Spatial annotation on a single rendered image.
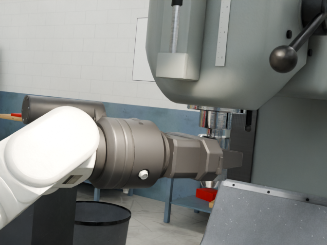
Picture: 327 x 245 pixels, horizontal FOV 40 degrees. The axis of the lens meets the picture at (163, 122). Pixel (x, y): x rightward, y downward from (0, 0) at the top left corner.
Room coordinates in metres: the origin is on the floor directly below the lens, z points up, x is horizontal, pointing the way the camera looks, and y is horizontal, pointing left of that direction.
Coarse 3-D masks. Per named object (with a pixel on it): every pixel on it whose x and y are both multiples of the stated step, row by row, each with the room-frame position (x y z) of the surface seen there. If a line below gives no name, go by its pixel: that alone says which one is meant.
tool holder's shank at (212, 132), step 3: (207, 129) 0.63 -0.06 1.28; (210, 129) 0.63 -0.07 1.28; (213, 129) 0.63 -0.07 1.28; (216, 129) 0.62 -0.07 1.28; (219, 129) 0.62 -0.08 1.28; (207, 132) 0.63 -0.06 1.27; (210, 132) 0.63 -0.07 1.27; (213, 132) 0.62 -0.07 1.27; (216, 132) 0.62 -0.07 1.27; (219, 132) 0.63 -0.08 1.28; (222, 132) 0.63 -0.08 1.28; (210, 135) 0.63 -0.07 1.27; (213, 135) 0.62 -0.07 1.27; (216, 135) 0.62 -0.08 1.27; (219, 135) 0.63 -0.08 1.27
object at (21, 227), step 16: (64, 192) 0.84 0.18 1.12; (32, 208) 0.77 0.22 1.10; (48, 208) 0.80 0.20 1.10; (64, 208) 0.84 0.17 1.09; (16, 224) 0.79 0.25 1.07; (32, 224) 0.77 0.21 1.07; (48, 224) 0.81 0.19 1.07; (64, 224) 0.85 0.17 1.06; (0, 240) 0.80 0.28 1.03; (16, 240) 0.79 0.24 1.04; (32, 240) 0.77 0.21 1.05; (48, 240) 0.81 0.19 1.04; (64, 240) 0.85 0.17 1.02
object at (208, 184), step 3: (201, 183) 0.63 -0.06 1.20; (204, 183) 0.62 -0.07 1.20; (207, 183) 0.62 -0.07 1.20; (210, 183) 0.62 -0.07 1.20; (213, 183) 0.62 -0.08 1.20; (216, 183) 0.62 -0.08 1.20; (204, 186) 0.63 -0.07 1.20; (207, 186) 0.62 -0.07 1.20; (210, 186) 0.62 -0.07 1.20; (213, 186) 0.62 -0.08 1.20; (216, 186) 0.63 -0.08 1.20
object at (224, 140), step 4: (200, 136) 0.62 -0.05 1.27; (204, 136) 0.62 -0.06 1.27; (208, 136) 0.62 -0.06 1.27; (212, 136) 0.62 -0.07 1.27; (224, 136) 0.64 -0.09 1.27; (220, 140) 0.61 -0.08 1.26; (224, 140) 0.62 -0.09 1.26; (228, 140) 0.62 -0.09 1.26; (220, 144) 0.61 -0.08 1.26; (224, 144) 0.62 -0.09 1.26; (228, 144) 0.62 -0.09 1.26
